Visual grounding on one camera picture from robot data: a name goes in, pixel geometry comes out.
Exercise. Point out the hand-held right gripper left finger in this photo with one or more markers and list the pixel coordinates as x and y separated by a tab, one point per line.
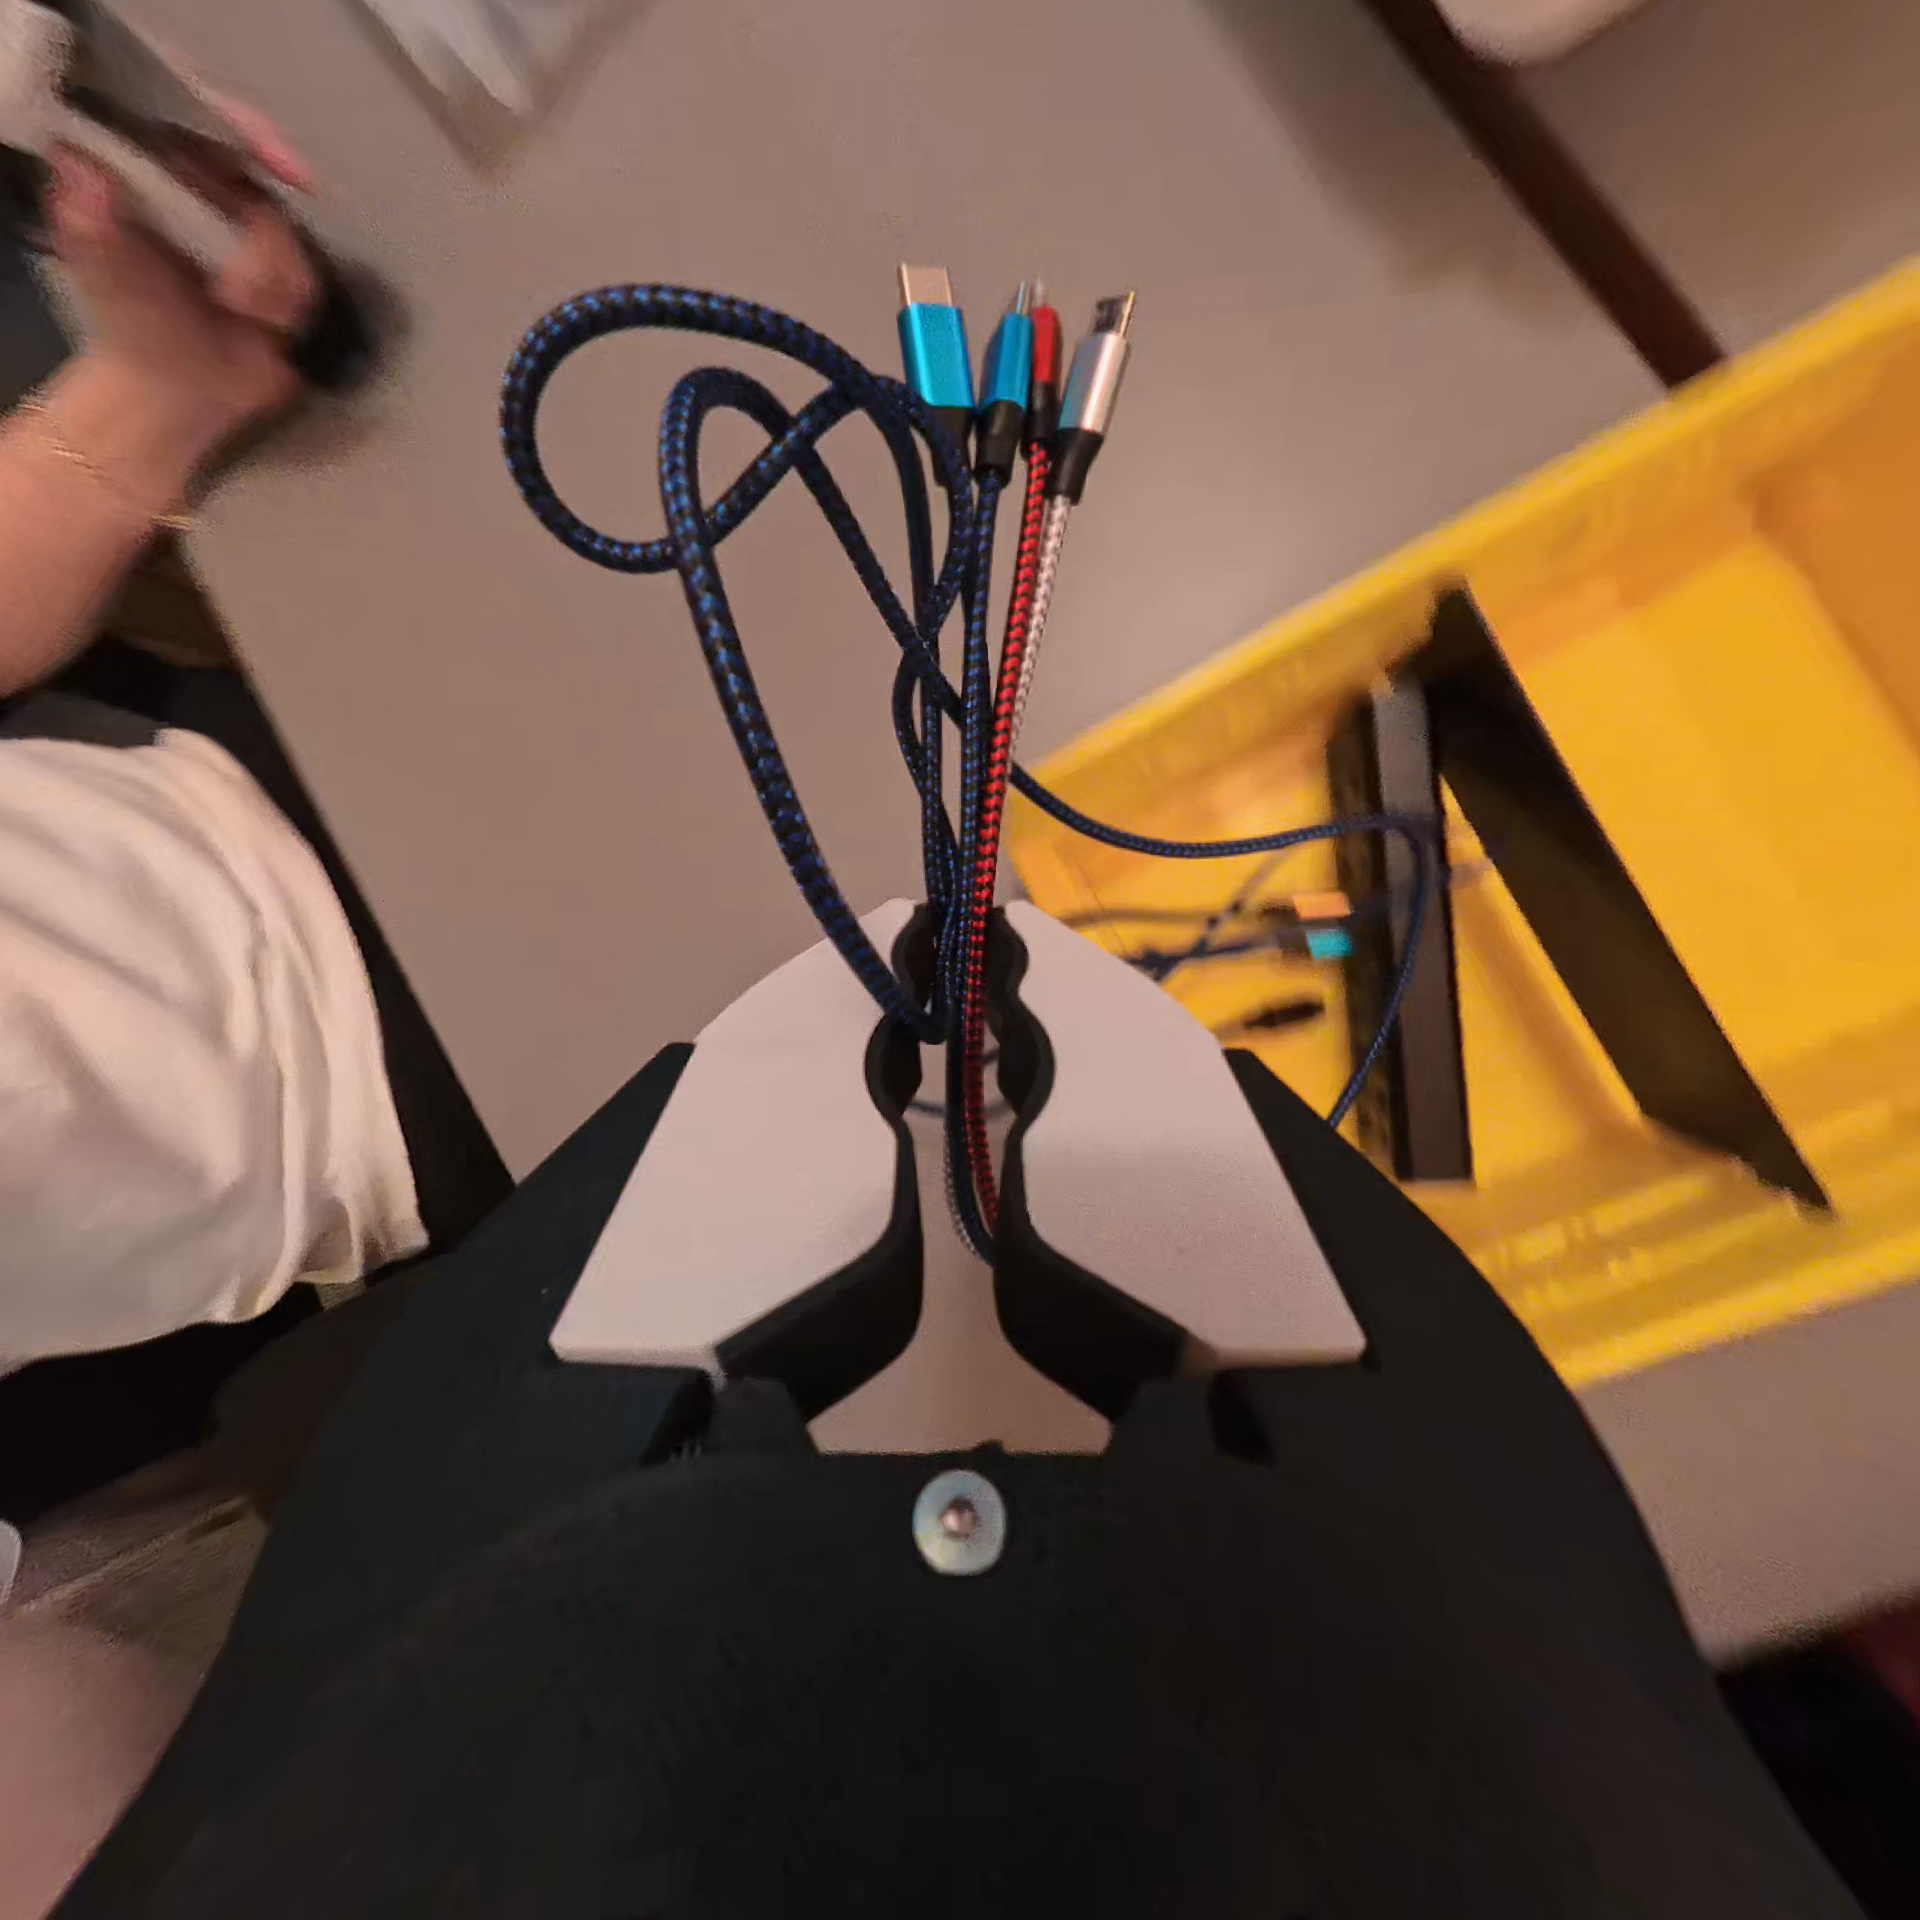
721	1202

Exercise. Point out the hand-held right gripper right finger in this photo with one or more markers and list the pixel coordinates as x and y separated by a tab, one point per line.
1184	1202

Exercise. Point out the yellow plastic bin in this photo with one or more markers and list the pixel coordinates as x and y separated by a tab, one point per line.
1724	751

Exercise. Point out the person's left hand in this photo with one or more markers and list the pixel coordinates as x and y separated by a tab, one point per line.
164	346

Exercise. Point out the person's white shirt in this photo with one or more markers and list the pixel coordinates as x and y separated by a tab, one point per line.
164	1050

